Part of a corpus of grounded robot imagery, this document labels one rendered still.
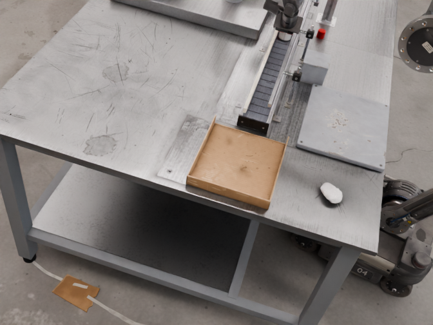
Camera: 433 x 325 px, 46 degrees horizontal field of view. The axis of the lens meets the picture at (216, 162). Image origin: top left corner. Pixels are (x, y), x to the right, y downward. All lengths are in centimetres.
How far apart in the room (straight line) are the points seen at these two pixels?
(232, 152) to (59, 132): 56
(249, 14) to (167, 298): 127
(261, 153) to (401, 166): 157
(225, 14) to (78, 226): 108
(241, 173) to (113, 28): 89
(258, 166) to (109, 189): 89
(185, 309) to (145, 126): 89
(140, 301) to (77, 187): 57
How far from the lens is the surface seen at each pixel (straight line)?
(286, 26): 198
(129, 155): 161
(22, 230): 218
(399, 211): 229
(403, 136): 334
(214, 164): 160
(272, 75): 193
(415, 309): 256
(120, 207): 225
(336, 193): 159
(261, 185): 158
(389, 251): 236
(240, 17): 223
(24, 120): 175
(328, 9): 243
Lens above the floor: 200
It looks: 46 degrees down
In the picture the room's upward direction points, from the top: 11 degrees clockwise
